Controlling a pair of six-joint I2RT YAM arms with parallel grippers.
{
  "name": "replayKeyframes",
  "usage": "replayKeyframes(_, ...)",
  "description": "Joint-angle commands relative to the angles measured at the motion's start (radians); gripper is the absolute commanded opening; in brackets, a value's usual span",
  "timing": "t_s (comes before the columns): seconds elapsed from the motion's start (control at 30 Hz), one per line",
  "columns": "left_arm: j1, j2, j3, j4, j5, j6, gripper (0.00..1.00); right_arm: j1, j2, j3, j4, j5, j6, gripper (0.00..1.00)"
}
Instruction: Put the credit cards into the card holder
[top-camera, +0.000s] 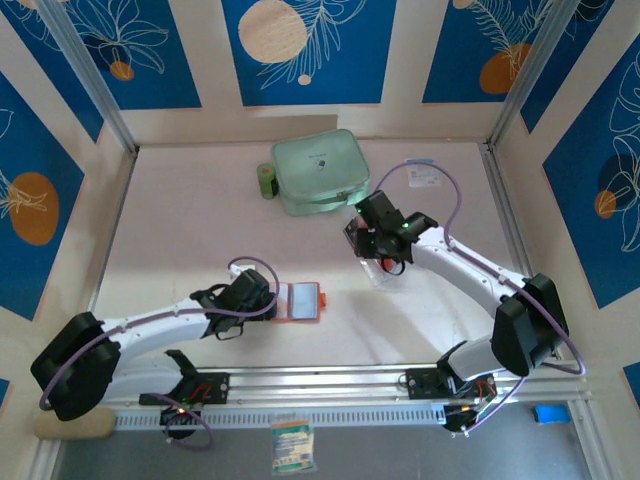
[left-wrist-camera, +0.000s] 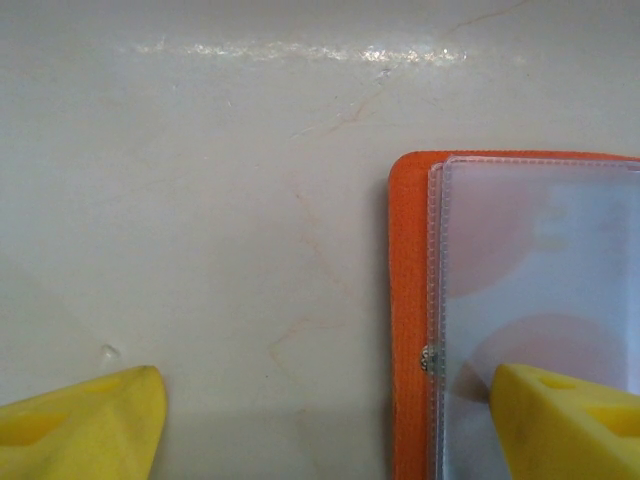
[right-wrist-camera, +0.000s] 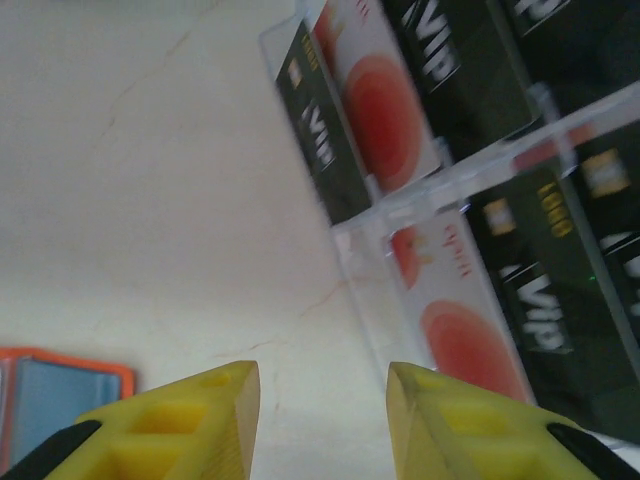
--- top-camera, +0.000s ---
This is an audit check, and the orange card holder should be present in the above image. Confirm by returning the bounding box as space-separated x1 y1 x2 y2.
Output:
271 280 330 325

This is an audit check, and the black VIP credit card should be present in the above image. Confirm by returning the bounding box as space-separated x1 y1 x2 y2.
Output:
343 215 362 250

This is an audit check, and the blue white packet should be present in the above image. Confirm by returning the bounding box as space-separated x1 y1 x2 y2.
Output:
404 157 442 189

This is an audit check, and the mint green zip pouch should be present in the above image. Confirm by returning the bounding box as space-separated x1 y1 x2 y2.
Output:
271 128 372 219

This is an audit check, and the green cylinder roll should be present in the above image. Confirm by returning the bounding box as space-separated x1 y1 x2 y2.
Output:
256 160 280 200

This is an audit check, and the black electronics module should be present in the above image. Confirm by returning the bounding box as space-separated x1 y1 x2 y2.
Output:
443 403 482 434
159 403 202 441

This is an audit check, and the clear packet green label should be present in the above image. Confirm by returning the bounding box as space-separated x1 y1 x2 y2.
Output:
271 418 316 476

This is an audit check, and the beige foam pad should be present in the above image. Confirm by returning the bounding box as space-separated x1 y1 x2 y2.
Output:
33 407 117 441

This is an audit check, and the blue sponge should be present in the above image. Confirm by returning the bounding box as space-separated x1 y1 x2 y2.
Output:
533 403 571 425

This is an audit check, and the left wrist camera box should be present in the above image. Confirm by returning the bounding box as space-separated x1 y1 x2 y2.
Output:
227 267 270 304

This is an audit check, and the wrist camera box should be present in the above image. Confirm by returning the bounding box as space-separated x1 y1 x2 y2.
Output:
355 189 407 236
227 267 270 304

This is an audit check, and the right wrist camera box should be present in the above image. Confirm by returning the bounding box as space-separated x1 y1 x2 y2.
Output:
355 189 407 236

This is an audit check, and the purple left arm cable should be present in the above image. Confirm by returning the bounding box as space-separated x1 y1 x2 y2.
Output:
38 256 281 451

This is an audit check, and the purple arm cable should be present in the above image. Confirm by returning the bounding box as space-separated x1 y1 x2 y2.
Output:
374 160 587 436
38 256 281 451

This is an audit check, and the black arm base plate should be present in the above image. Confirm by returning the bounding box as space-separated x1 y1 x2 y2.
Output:
404 367 497 401
138 370 231 406

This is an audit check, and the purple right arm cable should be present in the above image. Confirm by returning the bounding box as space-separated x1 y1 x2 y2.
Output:
374 160 587 436

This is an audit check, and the aluminium mounting rail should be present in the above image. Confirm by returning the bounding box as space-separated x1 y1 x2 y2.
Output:
42 358 594 409

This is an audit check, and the aluminium side rail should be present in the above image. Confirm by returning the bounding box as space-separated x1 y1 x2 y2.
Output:
479 142 564 362
72 148 140 372

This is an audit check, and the slotted grey cable duct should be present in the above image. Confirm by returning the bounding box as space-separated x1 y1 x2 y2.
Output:
114 405 447 429

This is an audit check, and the aluminium frame post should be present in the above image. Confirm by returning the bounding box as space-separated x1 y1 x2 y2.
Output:
485 0 592 151
35 0 140 155

